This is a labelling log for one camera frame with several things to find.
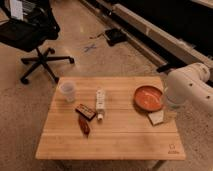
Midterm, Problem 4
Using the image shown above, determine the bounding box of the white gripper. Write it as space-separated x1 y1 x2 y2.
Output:
163 87 184 110

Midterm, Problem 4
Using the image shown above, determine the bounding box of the orange ceramic bowl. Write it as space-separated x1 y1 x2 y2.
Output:
134 85 163 112

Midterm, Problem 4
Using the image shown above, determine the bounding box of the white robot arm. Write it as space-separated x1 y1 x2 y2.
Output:
164 63 213 113

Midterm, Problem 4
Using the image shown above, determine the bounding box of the beige square sponge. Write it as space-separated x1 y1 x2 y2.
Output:
148 110 164 125

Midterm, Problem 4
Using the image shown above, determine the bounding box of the white tube bottle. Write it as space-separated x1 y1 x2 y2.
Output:
96 89 105 121

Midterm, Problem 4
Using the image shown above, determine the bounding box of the black floor mat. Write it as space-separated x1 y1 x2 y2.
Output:
105 28 127 46

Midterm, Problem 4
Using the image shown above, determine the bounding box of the dark rectangular box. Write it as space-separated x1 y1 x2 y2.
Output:
75 104 96 121

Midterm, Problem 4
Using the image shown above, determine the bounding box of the red-brown wrapped snack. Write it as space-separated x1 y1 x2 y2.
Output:
78 116 90 136

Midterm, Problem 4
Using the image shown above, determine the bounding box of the translucent plastic cup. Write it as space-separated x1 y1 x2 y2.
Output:
59 81 76 102

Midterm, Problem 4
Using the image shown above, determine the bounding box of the black office chair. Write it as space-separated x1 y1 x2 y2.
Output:
0 0 74 84

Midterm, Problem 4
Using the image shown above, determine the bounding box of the long white rail beam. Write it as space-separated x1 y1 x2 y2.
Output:
79 0 213 81

